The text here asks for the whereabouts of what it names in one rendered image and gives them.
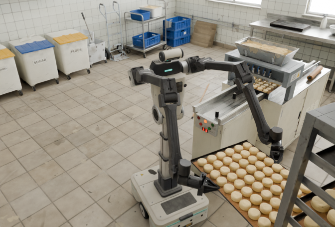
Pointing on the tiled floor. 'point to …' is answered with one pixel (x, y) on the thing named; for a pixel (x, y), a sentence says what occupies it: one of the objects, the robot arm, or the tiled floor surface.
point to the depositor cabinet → (290, 107)
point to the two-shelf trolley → (143, 31)
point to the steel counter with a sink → (320, 35)
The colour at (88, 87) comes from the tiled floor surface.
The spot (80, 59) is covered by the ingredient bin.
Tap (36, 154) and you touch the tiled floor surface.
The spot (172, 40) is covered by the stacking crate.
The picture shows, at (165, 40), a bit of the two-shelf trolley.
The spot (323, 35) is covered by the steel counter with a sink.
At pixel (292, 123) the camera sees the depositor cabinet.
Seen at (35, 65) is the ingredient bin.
